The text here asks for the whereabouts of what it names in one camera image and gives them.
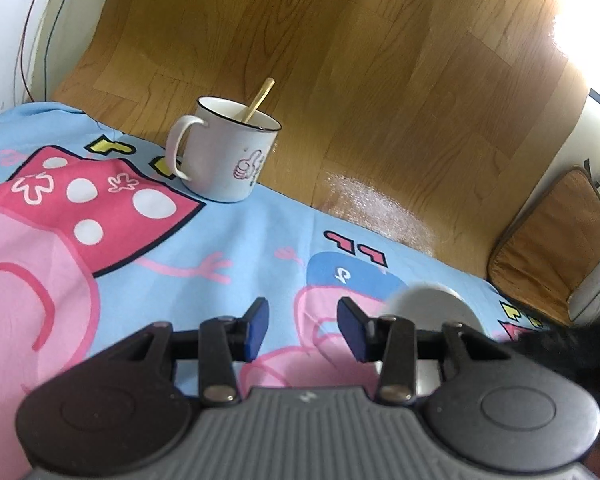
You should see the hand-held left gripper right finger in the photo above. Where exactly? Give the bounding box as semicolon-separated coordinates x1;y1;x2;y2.
337;296;514;407

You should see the cartoon pig printed blanket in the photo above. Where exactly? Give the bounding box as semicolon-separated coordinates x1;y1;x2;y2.
0;101;600;411

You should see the red cable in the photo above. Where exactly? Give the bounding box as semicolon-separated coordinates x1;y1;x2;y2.
11;0;81;106

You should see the white metal cabinet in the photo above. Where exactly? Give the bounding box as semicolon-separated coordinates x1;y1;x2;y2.
567;245;600;323

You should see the white enamel mug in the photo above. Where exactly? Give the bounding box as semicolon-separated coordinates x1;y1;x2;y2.
164;96;283;204

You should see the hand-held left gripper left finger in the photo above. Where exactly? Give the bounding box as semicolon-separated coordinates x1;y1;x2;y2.
100;297;270;407

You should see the gold spoon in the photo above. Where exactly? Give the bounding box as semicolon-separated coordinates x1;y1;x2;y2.
243;77;276;124

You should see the dark thin cable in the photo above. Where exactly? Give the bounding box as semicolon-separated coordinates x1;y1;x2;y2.
42;0;83;102

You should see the brown seat cushion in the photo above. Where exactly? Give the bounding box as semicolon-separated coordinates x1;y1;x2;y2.
487;165;600;326

